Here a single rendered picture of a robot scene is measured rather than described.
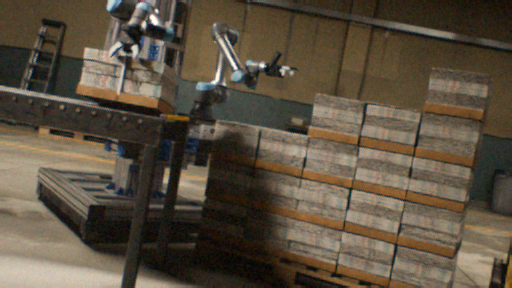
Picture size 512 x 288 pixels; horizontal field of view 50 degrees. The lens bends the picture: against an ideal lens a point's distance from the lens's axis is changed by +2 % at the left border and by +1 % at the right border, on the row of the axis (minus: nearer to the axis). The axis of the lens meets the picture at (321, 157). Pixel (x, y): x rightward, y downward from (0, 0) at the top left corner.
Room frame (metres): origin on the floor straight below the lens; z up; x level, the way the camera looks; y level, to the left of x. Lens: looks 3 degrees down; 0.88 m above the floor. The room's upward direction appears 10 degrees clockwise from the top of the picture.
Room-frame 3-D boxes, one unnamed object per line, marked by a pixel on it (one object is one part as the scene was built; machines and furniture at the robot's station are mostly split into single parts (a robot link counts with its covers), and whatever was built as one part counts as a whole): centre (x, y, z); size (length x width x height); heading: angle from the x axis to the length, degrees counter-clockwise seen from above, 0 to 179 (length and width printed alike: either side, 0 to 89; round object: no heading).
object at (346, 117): (3.04, -0.10, 0.95); 0.38 x 0.29 x 0.23; 161
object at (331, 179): (3.08, 0.02, 0.40); 1.16 x 0.38 x 0.51; 71
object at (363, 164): (3.08, 0.03, 0.42); 1.17 x 0.39 x 0.83; 71
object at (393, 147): (2.94, -0.38, 0.86); 0.38 x 0.29 x 0.04; 162
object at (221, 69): (3.71, 0.79, 1.19); 0.15 x 0.12 x 0.55; 155
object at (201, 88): (3.60, 0.84, 0.98); 0.13 x 0.12 x 0.14; 155
